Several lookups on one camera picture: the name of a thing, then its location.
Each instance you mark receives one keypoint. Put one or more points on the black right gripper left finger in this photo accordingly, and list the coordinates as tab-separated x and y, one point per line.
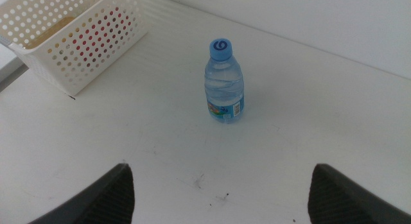
109	201

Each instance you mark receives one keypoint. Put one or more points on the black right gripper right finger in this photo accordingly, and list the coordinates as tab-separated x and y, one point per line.
340	201

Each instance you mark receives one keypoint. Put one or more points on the small water bottle blue cap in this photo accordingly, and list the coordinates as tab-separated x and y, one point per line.
224	89

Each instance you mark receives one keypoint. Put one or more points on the red cola can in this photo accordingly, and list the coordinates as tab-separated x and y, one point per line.
90	36

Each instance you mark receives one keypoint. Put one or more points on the white perforated plastic basket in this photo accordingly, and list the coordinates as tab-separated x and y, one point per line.
38	66

